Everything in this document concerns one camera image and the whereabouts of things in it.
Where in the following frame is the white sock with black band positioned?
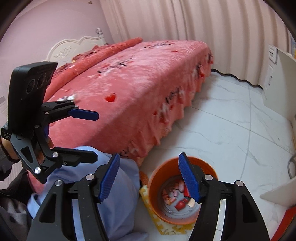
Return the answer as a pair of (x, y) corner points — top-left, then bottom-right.
(57, 94), (78, 102)

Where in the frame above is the red printed pillow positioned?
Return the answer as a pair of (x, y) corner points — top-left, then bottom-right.
(54, 62), (77, 75)

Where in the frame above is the orange plastic bin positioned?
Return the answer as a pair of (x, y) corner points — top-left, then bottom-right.
(148, 157), (219, 225)

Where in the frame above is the person's light blue clothing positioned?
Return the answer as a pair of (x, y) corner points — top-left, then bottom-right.
(26, 146), (148, 241)

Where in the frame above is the pink folded quilt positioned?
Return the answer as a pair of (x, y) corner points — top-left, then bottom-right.
(53, 37), (142, 77)

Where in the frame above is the red plastic object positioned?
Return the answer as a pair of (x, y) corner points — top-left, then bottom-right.
(269, 204), (296, 241)

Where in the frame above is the beige pleated curtain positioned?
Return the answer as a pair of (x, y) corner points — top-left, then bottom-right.
(99, 0), (289, 88)

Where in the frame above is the red paper cup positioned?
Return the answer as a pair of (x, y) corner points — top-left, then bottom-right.
(162, 186), (178, 204)

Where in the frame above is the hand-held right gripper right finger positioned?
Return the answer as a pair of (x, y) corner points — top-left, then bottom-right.
(178, 152), (270, 241)

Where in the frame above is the red plastic bottle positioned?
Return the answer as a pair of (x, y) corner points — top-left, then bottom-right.
(176, 197), (189, 211)

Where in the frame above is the white cabinet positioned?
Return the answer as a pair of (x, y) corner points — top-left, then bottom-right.
(259, 50), (296, 207)
(258, 45), (279, 93)

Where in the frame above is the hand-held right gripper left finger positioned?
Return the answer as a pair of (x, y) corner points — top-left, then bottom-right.
(26, 153), (121, 241)

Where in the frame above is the pink plastic clip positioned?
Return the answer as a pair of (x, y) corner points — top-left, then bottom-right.
(174, 179), (185, 193)

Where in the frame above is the white carved headboard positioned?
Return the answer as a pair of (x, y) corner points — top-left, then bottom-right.
(45, 28), (107, 64)

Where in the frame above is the yellow white foam mat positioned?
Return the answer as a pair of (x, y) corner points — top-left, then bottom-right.
(139, 171), (197, 241)

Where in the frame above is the person's dark grey clothing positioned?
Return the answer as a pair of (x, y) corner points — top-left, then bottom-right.
(0, 169), (35, 241)

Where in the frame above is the bed with red heart blanket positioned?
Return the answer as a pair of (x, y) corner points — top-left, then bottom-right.
(28, 39), (214, 195)

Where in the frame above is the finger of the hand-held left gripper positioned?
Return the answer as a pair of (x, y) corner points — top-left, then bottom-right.
(10, 126), (98, 184)
(41, 100), (100, 125)

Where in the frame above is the grey cable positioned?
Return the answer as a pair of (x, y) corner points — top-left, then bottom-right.
(287, 154), (296, 179)

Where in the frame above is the person's left hand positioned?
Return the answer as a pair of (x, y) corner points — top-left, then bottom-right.
(2, 137), (21, 161)

